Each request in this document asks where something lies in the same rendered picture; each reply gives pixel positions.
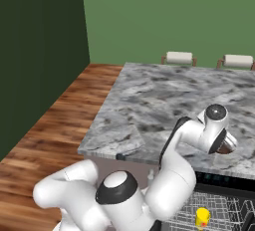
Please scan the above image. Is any white wire dishwasher rack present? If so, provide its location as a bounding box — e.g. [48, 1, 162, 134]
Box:
[165, 191, 255, 231]

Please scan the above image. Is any grey island cabinet front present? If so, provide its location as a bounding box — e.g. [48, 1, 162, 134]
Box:
[83, 154, 161, 189]

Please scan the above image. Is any shiny metal bowl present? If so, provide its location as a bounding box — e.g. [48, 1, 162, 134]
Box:
[217, 132, 239, 155]

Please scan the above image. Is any black dishwasher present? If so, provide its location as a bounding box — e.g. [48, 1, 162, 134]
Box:
[158, 170, 255, 231]

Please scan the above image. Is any yellow cup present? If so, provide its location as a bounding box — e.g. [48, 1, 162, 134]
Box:
[194, 207, 211, 231]

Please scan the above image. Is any white cushioned wooden chair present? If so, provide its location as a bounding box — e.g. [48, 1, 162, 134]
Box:
[216, 54, 255, 71]
[160, 51, 198, 68]

